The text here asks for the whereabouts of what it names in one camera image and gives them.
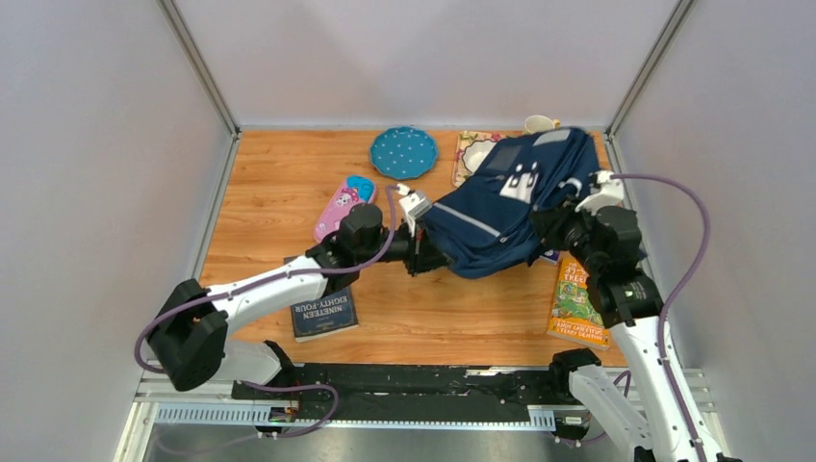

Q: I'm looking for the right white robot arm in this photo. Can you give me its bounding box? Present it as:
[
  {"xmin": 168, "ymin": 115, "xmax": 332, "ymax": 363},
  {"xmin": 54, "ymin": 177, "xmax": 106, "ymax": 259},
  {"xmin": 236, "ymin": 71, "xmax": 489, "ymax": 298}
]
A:
[{"xmin": 530, "ymin": 200, "xmax": 729, "ymax": 461}]

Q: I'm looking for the pink cartoon pencil case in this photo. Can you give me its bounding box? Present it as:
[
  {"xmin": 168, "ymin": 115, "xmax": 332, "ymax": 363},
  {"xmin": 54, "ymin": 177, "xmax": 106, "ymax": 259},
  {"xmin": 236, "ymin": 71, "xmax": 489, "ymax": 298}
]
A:
[{"xmin": 313, "ymin": 175, "xmax": 376, "ymax": 243}]

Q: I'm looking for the orange Treehouse book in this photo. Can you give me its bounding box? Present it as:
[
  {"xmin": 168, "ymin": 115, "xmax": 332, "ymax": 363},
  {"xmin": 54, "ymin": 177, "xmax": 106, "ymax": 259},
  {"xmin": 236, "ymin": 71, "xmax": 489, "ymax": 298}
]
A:
[{"xmin": 547, "ymin": 253, "xmax": 610, "ymax": 350}]

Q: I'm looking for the dark blue 1984 book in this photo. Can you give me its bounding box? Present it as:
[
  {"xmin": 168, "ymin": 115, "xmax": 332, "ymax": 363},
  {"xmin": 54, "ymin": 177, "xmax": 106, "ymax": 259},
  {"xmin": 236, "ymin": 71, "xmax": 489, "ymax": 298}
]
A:
[{"xmin": 290, "ymin": 287, "xmax": 359, "ymax": 343}]

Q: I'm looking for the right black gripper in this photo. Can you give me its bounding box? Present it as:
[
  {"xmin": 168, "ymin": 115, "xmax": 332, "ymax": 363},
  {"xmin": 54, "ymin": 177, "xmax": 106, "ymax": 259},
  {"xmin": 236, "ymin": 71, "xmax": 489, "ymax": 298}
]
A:
[{"xmin": 525, "ymin": 193, "xmax": 601, "ymax": 277}]

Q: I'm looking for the navy blue student backpack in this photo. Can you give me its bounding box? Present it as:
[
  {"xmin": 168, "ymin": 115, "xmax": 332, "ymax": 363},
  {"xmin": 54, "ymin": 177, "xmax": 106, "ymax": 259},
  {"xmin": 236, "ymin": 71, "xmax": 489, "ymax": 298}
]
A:
[{"xmin": 421, "ymin": 127, "xmax": 606, "ymax": 279}]

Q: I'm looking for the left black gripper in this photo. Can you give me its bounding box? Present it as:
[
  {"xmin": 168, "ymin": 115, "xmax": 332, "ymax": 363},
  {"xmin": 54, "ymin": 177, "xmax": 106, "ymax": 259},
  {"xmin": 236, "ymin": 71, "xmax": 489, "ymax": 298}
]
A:
[{"xmin": 357, "ymin": 217, "xmax": 455, "ymax": 279}]

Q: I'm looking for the purple paperback book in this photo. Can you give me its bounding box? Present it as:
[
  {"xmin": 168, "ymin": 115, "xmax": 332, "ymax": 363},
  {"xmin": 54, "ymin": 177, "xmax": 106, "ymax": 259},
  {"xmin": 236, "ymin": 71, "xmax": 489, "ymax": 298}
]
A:
[{"xmin": 539, "ymin": 249, "xmax": 561, "ymax": 265}]

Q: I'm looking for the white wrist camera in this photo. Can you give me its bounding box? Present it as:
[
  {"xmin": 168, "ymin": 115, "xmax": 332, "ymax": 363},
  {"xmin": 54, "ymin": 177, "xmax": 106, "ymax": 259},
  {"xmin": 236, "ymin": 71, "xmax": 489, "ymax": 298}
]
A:
[
  {"xmin": 574, "ymin": 170, "xmax": 625, "ymax": 216},
  {"xmin": 395, "ymin": 183, "xmax": 433, "ymax": 238}
]

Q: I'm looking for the blue polka dot plate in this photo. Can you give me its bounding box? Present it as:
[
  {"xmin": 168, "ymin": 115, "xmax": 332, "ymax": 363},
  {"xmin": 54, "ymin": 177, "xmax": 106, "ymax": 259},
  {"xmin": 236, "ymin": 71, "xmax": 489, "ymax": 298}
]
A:
[{"xmin": 370, "ymin": 126, "xmax": 438, "ymax": 180}]

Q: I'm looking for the floral rectangular tray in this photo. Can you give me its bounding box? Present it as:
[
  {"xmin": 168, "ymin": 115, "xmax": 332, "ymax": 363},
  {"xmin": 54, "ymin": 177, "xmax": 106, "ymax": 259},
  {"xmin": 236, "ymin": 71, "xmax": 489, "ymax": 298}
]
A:
[{"xmin": 451, "ymin": 131, "xmax": 506, "ymax": 188}]

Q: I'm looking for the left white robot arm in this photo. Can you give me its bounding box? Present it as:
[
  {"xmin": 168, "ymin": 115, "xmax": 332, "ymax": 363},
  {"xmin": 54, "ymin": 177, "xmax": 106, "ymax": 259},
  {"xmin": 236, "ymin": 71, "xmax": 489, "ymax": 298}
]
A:
[{"xmin": 136, "ymin": 196, "xmax": 447, "ymax": 392}]

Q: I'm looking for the white scalloped bowl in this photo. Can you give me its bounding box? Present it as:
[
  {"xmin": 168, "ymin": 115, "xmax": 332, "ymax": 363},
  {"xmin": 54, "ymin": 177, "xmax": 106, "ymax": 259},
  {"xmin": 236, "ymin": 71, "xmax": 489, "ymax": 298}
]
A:
[{"xmin": 461, "ymin": 140, "xmax": 497, "ymax": 174}]

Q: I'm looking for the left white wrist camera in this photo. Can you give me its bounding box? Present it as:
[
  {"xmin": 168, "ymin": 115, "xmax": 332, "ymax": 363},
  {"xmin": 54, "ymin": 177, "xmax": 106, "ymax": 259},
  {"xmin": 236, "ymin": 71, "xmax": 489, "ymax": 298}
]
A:
[{"xmin": 395, "ymin": 183, "xmax": 433, "ymax": 238}]

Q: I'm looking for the yellow ceramic mug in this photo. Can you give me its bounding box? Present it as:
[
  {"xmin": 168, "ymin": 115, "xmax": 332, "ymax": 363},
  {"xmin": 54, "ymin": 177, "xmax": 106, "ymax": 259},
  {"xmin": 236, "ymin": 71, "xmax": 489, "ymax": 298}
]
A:
[{"xmin": 523, "ymin": 115, "xmax": 561, "ymax": 135}]

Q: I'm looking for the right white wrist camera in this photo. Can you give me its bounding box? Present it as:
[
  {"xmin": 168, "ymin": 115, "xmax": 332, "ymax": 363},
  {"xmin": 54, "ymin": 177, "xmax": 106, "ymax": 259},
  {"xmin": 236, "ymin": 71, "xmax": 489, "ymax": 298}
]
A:
[{"xmin": 574, "ymin": 170, "xmax": 625, "ymax": 216}]

